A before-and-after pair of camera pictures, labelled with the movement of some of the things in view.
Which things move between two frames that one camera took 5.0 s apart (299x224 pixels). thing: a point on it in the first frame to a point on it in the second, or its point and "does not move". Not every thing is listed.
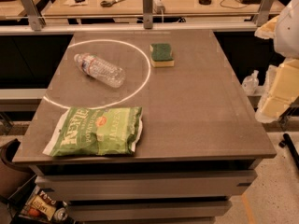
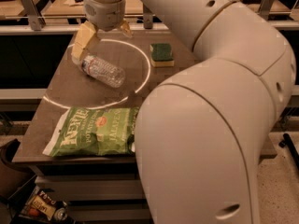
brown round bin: x=12 y=175 does not move
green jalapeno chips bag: x=93 y=132 does not move
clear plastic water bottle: x=108 y=74 does not move
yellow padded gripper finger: x=268 y=29 to x=125 y=25
